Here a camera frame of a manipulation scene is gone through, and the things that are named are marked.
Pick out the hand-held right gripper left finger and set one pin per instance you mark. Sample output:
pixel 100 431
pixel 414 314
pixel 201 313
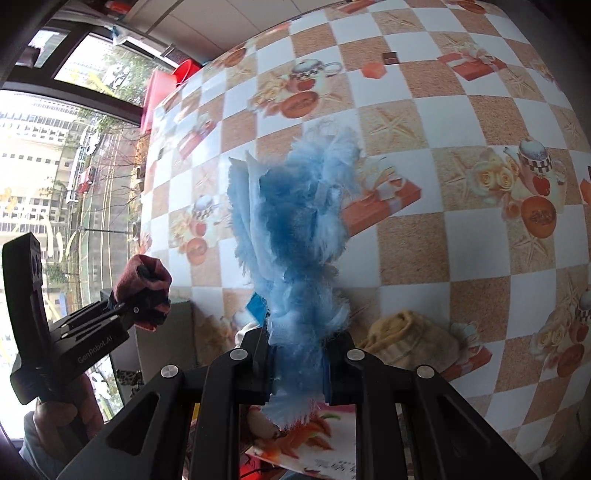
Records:
pixel 256 369

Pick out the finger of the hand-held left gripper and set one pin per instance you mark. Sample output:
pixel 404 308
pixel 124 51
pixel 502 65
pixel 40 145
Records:
pixel 152 311

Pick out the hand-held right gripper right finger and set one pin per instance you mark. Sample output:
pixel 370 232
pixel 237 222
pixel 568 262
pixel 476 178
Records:
pixel 339 374

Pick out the grey storage box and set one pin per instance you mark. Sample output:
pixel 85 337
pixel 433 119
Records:
pixel 166 341

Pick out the pink knit socks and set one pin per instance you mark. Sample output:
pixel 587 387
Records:
pixel 134 281

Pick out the leopard print scrunchie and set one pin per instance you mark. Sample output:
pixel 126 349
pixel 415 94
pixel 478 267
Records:
pixel 129 381

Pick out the beige towel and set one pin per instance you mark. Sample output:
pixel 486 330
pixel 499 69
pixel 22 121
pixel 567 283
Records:
pixel 406 341

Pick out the light blue fluffy duster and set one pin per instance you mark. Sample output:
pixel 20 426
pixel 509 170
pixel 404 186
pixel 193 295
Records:
pixel 295 230

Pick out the person's left forearm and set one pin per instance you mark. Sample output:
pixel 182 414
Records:
pixel 34 454

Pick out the person's left hand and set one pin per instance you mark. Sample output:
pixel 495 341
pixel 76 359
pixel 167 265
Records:
pixel 87 406

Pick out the checkered printed tablecloth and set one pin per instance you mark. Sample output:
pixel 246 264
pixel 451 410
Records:
pixel 401 277

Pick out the pink plastic basin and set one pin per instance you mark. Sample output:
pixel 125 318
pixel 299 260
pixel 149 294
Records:
pixel 154 101

